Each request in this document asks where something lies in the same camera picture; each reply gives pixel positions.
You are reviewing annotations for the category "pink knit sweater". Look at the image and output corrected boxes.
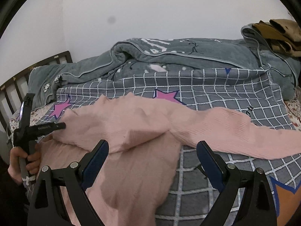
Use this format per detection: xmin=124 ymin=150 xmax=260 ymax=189
xmin=37 ymin=92 xmax=301 ymax=226

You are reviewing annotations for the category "brown patterned clothes pile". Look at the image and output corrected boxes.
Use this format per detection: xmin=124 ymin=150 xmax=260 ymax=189
xmin=252 ymin=19 xmax=301 ymax=58

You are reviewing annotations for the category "person's left hand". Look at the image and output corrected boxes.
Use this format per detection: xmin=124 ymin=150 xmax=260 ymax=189
xmin=2 ymin=134 xmax=52 ymax=186

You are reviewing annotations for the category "floral bed sheet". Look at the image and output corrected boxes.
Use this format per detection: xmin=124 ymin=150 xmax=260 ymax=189
xmin=9 ymin=103 xmax=54 ymax=140

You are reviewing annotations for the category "dark wooden headboard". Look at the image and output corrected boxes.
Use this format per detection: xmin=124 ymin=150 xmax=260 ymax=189
xmin=1 ymin=50 xmax=72 ymax=134

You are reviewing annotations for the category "grey-green fleece quilt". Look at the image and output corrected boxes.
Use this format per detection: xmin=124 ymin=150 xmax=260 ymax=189
xmin=29 ymin=24 xmax=300 ymax=109

